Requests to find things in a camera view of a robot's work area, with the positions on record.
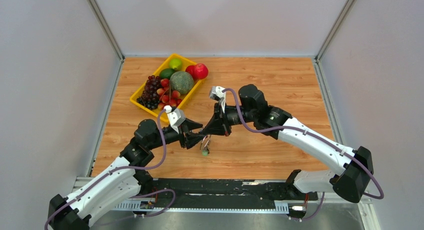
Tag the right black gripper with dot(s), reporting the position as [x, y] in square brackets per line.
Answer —
[218, 124]

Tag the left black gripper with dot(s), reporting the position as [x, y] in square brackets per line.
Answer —
[191, 139]

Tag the large metal keyring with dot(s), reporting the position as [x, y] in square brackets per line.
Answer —
[205, 143]

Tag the key with green tag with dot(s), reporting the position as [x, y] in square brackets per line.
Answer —
[205, 152]

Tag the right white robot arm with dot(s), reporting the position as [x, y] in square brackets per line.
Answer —
[350, 172]

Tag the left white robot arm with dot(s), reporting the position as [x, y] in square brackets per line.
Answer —
[127, 176]

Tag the green netted melon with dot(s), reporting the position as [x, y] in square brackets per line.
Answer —
[182, 82]

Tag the dark purple grape bunch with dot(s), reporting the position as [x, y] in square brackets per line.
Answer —
[149, 97]

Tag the red apple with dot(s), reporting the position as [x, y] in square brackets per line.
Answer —
[191, 69]
[200, 71]

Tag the dark green avocado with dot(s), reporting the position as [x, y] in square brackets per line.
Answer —
[167, 73]

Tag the light green pear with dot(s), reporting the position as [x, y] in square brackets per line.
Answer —
[175, 64]

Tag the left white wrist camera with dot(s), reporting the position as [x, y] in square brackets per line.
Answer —
[175, 117]

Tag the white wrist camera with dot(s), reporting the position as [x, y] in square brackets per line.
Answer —
[175, 117]
[217, 93]

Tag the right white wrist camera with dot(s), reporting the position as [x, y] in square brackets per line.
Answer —
[217, 93]

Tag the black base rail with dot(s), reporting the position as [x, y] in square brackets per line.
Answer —
[223, 193]

